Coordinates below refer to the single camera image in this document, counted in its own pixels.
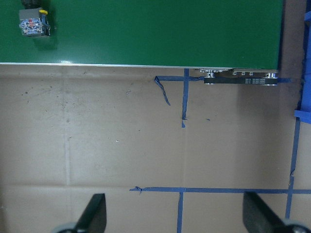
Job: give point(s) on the green conveyor belt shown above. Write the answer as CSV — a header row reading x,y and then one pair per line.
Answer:
x,y
220,37

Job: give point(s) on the yellow push button switch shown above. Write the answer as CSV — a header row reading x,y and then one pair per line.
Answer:
x,y
33,20

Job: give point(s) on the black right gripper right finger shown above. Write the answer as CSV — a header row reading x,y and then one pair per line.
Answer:
x,y
258,217

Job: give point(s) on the blue plastic bin far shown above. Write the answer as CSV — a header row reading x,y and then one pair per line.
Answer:
x,y
304,110

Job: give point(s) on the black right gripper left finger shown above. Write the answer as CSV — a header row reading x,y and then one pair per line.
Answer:
x,y
94,217

